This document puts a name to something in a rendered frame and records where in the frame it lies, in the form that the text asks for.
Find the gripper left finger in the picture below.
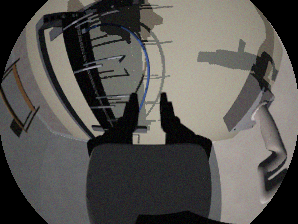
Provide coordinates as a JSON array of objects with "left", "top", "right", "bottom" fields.
[{"left": 87, "top": 93, "right": 139, "bottom": 158}]

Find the black metal rack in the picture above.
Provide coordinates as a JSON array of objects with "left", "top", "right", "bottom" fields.
[{"left": 36, "top": 0, "right": 139, "bottom": 139}]

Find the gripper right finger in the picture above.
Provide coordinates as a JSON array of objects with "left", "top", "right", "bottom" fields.
[{"left": 160, "top": 92, "right": 212, "bottom": 161}]

